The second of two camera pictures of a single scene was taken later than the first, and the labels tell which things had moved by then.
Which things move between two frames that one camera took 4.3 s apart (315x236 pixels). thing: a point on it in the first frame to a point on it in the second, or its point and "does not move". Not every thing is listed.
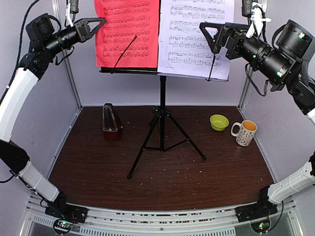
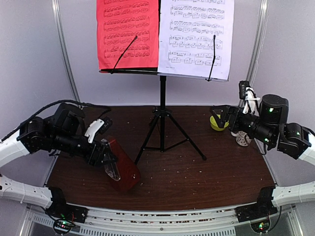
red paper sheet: x=129 y=38 does not move
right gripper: x=216 y=44 to x=235 y=112
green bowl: x=219 y=122 does not move
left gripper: x=82 y=28 to x=96 y=161
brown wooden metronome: x=112 y=127 to x=129 y=173
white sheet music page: x=184 y=49 does not move
